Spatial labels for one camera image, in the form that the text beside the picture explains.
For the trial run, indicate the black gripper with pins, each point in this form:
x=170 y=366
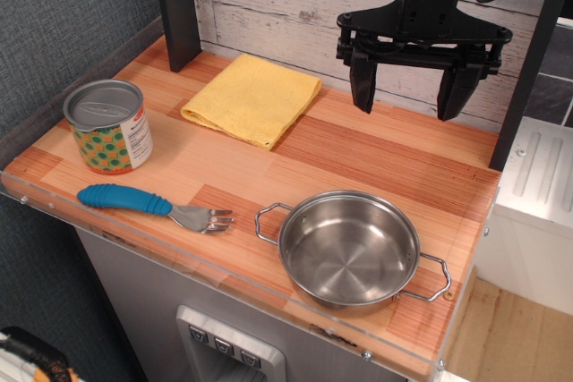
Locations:
x=431 y=34

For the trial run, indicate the yellow towel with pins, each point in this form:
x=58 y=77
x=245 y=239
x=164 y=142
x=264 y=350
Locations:
x=253 y=100

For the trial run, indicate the stainless steel pot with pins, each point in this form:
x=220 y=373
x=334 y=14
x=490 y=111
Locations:
x=349 y=249

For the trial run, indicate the white toy sink unit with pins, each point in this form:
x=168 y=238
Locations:
x=526 y=246

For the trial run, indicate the toy food can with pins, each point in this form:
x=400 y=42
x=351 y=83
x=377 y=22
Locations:
x=110 y=126

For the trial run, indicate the silver dispenser button panel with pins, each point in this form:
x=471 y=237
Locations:
x=218 y=352

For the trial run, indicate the grey toy fridge cabinet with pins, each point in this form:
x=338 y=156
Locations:
x=146 y=293

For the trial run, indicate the black orange bag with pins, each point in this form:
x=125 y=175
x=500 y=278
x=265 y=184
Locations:
x=26 y=357

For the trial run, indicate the dark right shelf post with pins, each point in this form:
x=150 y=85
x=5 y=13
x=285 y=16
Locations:
x=541 y=38

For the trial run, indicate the dark shelf post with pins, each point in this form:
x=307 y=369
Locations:
x=541 y=38
x=181 y=30

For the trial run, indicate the dark left shelf post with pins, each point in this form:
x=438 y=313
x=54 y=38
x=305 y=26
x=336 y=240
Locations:
x=181 y=30

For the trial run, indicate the blue handled metal fork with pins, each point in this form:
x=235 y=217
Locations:
x=197 y=219

